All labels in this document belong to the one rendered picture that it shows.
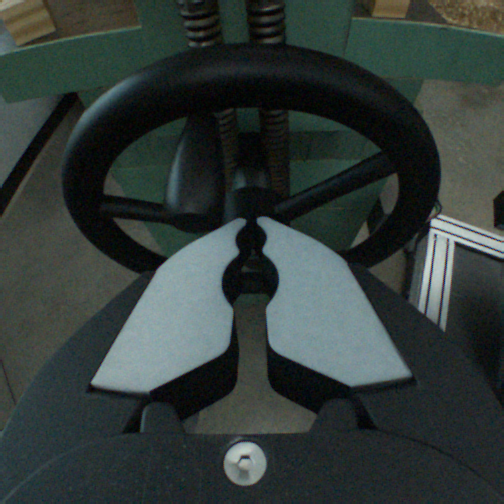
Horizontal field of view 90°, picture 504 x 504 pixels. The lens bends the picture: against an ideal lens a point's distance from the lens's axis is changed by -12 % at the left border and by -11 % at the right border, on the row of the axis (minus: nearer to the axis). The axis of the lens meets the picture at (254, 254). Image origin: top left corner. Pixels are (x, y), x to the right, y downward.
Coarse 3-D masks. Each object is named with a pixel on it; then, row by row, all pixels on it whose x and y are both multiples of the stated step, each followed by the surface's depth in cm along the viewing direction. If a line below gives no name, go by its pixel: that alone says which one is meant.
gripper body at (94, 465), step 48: (144, 432) 4; (336, 432) 4; (384, 432) 4; (48, 480) 3; (96, 480) 3; (144, 480) 3; (192, 480) 3; (240, 480) 3; (288, 480) 3; (336, 480) 3; (384, 480) 3; (432, 480) 3; (480, 480) 3
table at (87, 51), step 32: (64, 0) 30; (96, 0) 29; (128, 0) 28; (416, 0) 26; (64, 32) 25; (96, 32) 24; (128, 32) 24; (352, 32) 25; (384, 32) 25; (416, 32) 24; (448, 32) 24; (480, 32) 23; (0, 64) 25; (32, 64) 26; (64, 64) 26; (96, 64) 27; (128, 64) 27; (384, 64) 28; (416, 64) 27; (448, 64) 27; (480, 64) 26; (32, 96) 29; (160, 128) 24; (256, 128) 24; (320, 128) 24
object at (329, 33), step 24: (144, 0) 15; (168, 0) 15; (240, 0) 15; (288, 0) 15; (312, 0) 15; (336, 0) 15; (144, 24) 16; (168, 24) 16; (240, 24) 17; (288, 24) 17; (312, 24) 17; (336, 24) 17; (168, 48) 18; (312, 48) 18; (336, 48) 18
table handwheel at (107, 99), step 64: (192, 64) 11; (256, 64) 11; (320, 64) 11; (128, 128) 13; (384, 128) 13; (64, 192) 17; (256, 192) 22; (320, 192) 19; (128, 256) 26; (256, 256) 23; (384, 256) 26
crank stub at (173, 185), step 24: (192, 120) 12; (216, 120) 13; (192, 144) 11; (216, 144) 12; (192, 168) 10; (216, 168) 11; (168, 192) 10; (192, 192) 10; (216, 192) 11; (168, 216) 11; (192, 216) 10; (216, 216) 11
